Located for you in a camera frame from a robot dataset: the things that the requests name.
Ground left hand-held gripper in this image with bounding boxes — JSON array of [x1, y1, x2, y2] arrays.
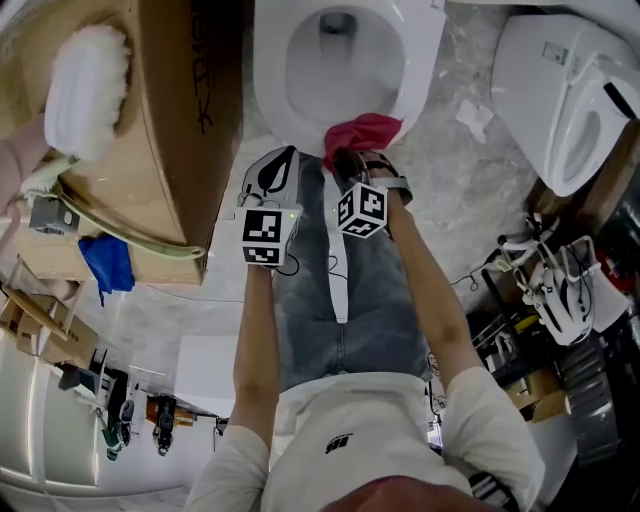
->
[[233, 145, 305, 270]]

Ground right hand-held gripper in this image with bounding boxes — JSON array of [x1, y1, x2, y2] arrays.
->
[[333, 148, 415, 241]]

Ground pink wiping cloth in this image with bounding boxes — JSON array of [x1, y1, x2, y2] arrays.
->
[[322, 112, 405, 172]]

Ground white toilet bowl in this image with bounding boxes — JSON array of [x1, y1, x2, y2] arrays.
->
[[283, 5, 407, 127], [252, 0, 447, 152]]

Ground person's right forearm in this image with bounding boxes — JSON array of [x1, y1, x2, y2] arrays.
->
[[387, 199, 482, 389]]

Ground person's left forearm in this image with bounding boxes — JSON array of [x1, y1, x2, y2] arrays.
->
[[230, 258, 282, 432]]

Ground white smart toilet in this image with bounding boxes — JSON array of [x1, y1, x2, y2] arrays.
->
[[491, 8, 640, 199]]

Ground person's right hand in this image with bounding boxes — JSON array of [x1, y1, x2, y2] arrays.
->
[[359, 152, 402, 183]]

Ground large cardboard box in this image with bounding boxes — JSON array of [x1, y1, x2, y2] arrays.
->
[[0, 0, 247, 287]]

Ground white paper scrap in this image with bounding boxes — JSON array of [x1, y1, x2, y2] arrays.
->
[[456, 97, 495, 144]]

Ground person's blue jeans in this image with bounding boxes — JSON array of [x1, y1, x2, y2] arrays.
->
[[272, 149, 434, 391]]

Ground blue cloth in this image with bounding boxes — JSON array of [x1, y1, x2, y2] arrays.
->
[[77, 234, 137, 307]]

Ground white fluffy duster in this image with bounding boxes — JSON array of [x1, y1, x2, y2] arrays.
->
[[43, 24, 134, 162]]

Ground gray socket box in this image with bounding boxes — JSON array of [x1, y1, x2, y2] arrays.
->
[[28, 196, 81, 235]]

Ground white spare gripper device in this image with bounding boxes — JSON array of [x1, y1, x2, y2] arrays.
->
[[499, 214, 632, 347]]

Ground person's white shirt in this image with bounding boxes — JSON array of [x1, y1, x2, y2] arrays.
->
[[183, 367, 547, 512]]

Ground brown wooden pallet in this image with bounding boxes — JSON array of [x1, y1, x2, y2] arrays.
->
[[525, 119, 640, 234]]

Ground small cardboard boxes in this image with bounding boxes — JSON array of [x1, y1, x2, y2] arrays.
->
[[0, 282, 100, 370]]

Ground red object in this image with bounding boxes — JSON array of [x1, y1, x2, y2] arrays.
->
[[597, 252, 629, 294]]

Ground small open cardboard box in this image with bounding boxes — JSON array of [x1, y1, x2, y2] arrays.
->
[[502, 367, 570, 425]]

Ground white cabinet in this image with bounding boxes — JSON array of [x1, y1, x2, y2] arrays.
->
[[0, 324, 104, 489]]

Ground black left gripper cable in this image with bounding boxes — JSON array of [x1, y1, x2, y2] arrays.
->
[[272, 251, 301, 277]]

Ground pale green strap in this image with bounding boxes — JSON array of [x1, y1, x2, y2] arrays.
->
[[52, 177, 208, 262]]

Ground gray flexible duct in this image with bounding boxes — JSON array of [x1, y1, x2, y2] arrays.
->
[[557, 334, 624, 467]]

